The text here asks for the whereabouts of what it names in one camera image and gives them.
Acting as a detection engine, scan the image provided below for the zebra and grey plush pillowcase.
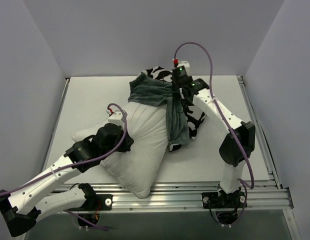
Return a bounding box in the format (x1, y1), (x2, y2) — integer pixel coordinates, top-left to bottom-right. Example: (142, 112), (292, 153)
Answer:
(128, 66), (206, 152)

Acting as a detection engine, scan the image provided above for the white pillow insert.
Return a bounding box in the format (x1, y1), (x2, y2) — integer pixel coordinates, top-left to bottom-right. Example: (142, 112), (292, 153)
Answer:
(71, 101), (171, 200)

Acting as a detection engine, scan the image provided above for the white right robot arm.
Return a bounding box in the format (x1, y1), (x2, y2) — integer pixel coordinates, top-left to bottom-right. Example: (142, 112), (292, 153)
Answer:
(171, 63), (256, 207)

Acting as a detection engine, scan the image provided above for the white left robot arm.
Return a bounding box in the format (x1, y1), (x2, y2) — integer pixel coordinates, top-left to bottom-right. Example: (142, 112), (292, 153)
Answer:
(0, 123), (134, 237)

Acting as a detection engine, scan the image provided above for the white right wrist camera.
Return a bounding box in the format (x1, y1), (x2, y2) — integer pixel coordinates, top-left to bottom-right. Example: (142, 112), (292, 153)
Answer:
(172, 58), (190, 69)

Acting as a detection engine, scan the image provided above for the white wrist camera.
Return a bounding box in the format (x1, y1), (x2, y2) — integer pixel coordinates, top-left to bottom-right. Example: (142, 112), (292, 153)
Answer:
(106, 109), (127, 128)
(172, 58), (190, 69)

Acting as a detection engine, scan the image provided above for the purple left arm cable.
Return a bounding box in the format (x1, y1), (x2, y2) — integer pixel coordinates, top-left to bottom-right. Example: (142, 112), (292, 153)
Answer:
(0, 102), (128, 231)

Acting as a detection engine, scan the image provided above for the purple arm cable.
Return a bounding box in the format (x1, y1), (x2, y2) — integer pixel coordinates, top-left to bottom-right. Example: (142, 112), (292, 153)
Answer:
(0, 102), (128, 231)
(172, 42), (256, 208)

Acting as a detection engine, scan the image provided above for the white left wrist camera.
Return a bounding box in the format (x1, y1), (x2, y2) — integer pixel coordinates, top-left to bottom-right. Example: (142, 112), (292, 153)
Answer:
(106, 109), (127, 128)

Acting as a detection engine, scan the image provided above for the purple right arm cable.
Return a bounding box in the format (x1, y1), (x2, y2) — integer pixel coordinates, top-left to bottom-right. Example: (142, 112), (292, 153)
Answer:
(172, 42), (256, 208)

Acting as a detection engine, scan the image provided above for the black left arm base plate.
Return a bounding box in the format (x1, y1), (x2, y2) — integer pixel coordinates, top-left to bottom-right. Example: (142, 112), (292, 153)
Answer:
(69, 194), (113, 212)

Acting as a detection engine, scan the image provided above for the aluminium left side rail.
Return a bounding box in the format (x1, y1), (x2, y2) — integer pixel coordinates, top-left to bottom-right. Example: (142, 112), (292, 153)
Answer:
(41, 78), (71, 171)

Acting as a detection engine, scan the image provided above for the aluminium rail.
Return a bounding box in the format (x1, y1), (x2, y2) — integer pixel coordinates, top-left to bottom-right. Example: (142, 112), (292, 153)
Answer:
(237, 76), (283, 189)
(41, 78), (71, 171)

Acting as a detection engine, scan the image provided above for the aluminium right side rail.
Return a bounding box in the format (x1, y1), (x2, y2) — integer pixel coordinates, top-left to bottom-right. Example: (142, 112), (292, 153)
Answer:
(237, 76), (283, 189)

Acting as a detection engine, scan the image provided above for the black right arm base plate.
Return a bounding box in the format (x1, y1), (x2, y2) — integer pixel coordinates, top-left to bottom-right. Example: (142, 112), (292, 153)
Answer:
(201, 190), (247, 209)

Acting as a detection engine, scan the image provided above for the aluminium front rail frame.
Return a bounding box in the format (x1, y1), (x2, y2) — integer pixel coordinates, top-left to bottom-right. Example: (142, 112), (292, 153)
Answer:
(21, 180), (295, 215)

